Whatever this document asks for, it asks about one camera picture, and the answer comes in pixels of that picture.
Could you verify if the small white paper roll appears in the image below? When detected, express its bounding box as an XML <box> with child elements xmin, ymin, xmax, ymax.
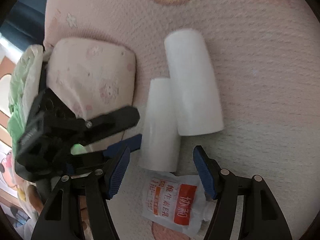
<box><xmin>139</xmin><ymin>78</ymin><xmax>181</xmax><ymax>172</ymax></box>

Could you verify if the white red spout pouch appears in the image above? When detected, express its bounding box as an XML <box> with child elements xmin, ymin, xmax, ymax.
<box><xmin>142</xmin><ymin>171</ymin><xmax>215</xmax><ymax>237</ymax></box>

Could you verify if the large white paper roll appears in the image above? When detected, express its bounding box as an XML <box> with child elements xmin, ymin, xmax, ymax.
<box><xmin>164</xmin><ymin>29</ymin><xmax>224</xmax><ymax>136</ymax></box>

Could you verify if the pink patterned pillow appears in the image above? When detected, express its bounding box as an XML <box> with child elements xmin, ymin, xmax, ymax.
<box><xmin>47</xmin><ymin>37</ymin><xmax>136</xmax><ymax>120</ymax></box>

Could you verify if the green white plastic package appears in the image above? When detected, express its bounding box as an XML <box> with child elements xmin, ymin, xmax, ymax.
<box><xmin>7</xmin><ymin>44</ymin><xmax>44</xmax><ymax>155</ymax></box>

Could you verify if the pink hello kitty blanket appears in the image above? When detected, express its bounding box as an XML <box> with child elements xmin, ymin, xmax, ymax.
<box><xmin>43</xmin><ymin>0</ymin><xmax>319</xmax><ymax>239</ymax></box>

